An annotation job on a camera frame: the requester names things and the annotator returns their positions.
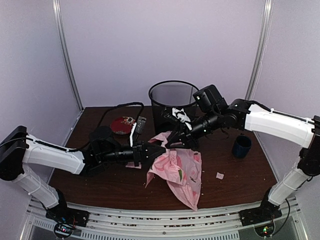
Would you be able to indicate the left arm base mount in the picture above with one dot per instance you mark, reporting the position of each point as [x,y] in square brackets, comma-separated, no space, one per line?
[67,223]

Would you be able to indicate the torn pink bag piece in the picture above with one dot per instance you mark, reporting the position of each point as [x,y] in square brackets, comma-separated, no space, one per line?
[133,165]

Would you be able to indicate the black mesh trash bin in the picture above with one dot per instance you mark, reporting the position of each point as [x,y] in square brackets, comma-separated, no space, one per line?
[170,94]

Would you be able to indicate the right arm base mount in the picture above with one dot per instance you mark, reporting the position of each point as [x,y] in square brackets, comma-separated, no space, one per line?
[261,218]

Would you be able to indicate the red floral plate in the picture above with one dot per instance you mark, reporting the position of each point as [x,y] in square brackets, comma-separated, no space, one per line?
[122,125]

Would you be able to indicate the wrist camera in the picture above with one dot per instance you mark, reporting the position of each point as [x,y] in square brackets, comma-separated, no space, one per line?
[177,115]
[137,129]

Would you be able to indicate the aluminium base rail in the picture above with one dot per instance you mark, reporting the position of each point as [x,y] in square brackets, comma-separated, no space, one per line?
[220,223]

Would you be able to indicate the right aluminium frame post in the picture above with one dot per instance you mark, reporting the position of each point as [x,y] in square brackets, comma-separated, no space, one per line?
[261,47]

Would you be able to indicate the dark blue cup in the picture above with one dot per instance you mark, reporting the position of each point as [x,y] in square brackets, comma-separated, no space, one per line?
[241,146]

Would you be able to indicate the aluminium frame post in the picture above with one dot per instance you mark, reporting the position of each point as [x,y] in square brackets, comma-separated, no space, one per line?
[66,57]
[261,47]

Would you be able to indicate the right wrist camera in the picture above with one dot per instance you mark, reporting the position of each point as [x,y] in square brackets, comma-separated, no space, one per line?
[177,115]

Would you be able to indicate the small pink bag scrap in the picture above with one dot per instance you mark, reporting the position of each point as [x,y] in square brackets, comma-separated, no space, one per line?
[220,176]

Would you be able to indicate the pink plastic trash bag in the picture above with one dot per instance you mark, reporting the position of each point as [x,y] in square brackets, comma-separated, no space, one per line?
[182,170]

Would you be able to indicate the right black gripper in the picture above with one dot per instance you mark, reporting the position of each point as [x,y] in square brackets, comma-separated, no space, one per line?
[185,136]

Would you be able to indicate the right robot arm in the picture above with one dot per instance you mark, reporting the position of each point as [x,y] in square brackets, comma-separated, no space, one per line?
[252,116]

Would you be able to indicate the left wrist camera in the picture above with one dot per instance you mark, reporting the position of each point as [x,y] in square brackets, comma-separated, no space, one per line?
[137,129]

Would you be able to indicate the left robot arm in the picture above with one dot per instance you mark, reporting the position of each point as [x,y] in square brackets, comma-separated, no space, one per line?
[20,149]

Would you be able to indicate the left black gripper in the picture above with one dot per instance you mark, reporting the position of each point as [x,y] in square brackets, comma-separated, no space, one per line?
[140,154]

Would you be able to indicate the left aluminium frame post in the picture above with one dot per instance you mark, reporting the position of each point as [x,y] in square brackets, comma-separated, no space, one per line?
[66,57]

